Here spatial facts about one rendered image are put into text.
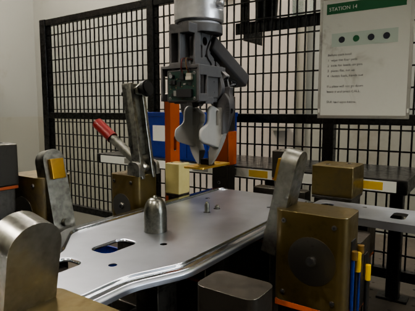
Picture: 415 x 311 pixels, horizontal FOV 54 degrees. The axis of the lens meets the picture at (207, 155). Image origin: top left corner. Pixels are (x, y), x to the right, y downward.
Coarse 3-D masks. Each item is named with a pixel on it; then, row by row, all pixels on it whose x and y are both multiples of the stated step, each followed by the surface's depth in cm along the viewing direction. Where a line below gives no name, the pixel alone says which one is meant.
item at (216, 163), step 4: (204, 160) 66; (192, 164) 66; (196, 164) 66; (200, 164) 66; (204, 164) 66; (212, 164) 66; (216, 164) 67; (220, 164) 67; (224, 164) 67; (228, 164) 69; (192, 168) 63; (196, 168) 63; (200, 168) 63; (204, 168) 63; (208, 168) 64
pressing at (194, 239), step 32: (224, 192) 84; (96, 224) 60; (128, 224) 61; (192, 224) 61; (224, 224) 61; (256, 224) 61; (64, 256) 47; (96, 256) 47; (128, 256) 47; (160, 256) 47; (192, 256) 47; (224, 256) 50; (64, 288) 39; (96, 288) 39; (128, 288) 40
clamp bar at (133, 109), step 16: (144, 80) 72; (128, 96) 73; (144, 96) 75; (128, 112) 73; (144, 112) 75; (128, 128) 74; (144, 128) 75; (144, 144) 75; (144, 160) 76; (144, 176) 73
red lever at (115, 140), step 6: (96, 120) 80; (102, 120) 80; (96, 126) 79; (102, 126) 79; (108, 126) 79; (102, 132) 79; (108, 132) 78; (114, 132) 79; (108, 138) 78; (114, 138) 78; (114, 144) 78; (120, 144) 77; (126, 144) 78; (120, 150) 77; (126, 150) 76; (126, 156) 76; (144, 162) 75; (144, 168) 74
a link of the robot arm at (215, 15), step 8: (176, 0) 60; (184, 0) 59; (192, 0) 59; (200, 0) 59; (208, 0) 59; (216, 0) 60; (176, 8) 61; (184, 8) 59; (192, 8) 59; (200, 8) 59; (208, 8) 59; (216, 8) 60; (176, 16) 61; (184, 16) 59; (192, 16) 59; (200, 16) 59; (208, 16) 59; (216, 16) 60; (176, 24) 63
